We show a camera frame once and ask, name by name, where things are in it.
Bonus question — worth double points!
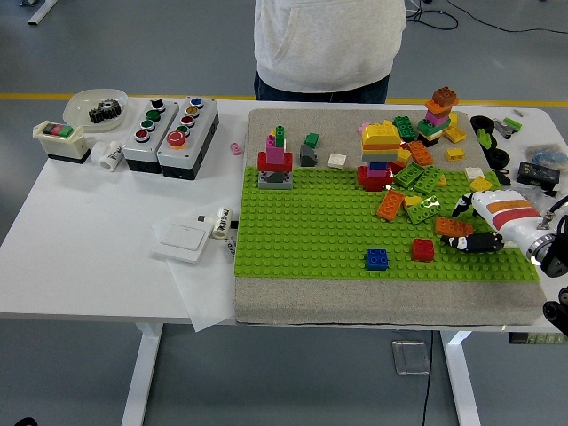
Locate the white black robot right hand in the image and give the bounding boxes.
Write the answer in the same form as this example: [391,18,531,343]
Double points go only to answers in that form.
[439,188,545,261]

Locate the orange long brick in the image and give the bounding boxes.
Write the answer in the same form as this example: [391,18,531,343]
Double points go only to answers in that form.
[434,216,475,239]
[376,189,406,222]
[406,140,435,168]

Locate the red square brick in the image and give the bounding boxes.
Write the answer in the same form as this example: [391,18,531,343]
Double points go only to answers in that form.
[411,238,437,263]

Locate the blue square brick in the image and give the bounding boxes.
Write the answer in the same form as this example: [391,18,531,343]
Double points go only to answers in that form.
[366,248,391,271]

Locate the green studded baseplate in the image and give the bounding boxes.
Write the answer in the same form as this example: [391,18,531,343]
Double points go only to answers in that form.
[233,166,541,283]

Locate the black toy tyre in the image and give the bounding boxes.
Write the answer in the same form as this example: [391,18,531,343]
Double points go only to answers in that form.
[469,114,496,134]
[486,148,511,170]

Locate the clear plastic bags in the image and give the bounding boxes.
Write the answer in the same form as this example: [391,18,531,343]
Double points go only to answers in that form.
[505,179,568,223]

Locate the black digital meter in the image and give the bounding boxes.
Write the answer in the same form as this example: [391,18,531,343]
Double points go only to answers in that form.
[515,161,561,187]

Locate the plastic bag with blue parts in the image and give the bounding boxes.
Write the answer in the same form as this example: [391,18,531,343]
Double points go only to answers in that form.
[523,144,568,168]

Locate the lime green long brick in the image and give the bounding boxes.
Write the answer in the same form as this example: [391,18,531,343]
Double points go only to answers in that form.
[413,166,447,195]
[406,194,442,226]

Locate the brick tower with brown top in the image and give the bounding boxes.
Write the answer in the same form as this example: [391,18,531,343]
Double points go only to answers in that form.
[416,87,461,148]

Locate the table height control panel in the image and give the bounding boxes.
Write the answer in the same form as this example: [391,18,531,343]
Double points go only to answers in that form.
[509,333,556,345]

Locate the dark green long brick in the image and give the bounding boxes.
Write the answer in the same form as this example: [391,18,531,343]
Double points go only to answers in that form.
[392,115,419,143]

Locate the brick tower with yellow top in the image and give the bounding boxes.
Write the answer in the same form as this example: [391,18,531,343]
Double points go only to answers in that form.
[357,120,405,193]

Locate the metal floor socket plate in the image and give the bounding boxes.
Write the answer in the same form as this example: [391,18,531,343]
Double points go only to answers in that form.
[390,340,431,376]

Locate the white table leg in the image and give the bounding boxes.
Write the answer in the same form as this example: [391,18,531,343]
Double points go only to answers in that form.
[438,330,483,426]
[120,322,164,426]

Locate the grey-brown mat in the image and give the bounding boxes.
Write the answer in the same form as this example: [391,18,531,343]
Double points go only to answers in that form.
[233,108,554,328]

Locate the brick tower with magenta middle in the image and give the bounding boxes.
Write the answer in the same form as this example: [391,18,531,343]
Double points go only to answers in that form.
[256,126,295,191]

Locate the person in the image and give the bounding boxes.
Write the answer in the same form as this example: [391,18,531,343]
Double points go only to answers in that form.
[253,0,407,104]

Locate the white printed label strip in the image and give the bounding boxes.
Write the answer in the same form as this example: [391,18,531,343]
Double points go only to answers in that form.
[220,237,239,263]

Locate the small white pipe fitting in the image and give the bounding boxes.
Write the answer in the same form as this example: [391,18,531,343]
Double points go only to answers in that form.
[197,206,239,241]

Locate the translucent paper sheet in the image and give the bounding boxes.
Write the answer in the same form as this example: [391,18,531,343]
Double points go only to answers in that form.
[150,217,236,333]

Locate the grey emergency-stop control box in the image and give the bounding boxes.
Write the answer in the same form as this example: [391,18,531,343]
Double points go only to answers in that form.
[157,96,221,182]

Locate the grey four-button control box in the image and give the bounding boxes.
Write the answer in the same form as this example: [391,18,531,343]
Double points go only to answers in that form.
[122,98,181,175]

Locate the white pipe tee fitting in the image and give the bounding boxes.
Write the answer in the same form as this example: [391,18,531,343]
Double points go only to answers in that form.
[91,140,125,172]

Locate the black metal gear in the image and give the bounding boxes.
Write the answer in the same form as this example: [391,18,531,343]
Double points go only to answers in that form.
[88,99,123,124]

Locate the white plastic bowl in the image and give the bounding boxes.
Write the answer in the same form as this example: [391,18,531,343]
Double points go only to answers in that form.
[62,88,130,133]

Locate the thin black floor cable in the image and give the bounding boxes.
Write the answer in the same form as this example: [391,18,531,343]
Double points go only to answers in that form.
[421,330,435,426]

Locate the long black floor cable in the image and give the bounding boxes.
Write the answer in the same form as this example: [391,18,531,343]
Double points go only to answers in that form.
[446,0,568,35]

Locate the black looped floor cable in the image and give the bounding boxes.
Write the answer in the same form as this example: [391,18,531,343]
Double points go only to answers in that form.
[406,7,459,31]

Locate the white wall switch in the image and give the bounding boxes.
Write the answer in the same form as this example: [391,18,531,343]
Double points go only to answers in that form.
[151,220,214,264]

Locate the beige red-green switch box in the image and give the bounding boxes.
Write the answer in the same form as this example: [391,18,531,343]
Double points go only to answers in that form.
[33,120,92,165]

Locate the grey metal frame foot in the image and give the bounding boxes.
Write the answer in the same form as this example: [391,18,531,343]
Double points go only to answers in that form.
[27,0,59,26]

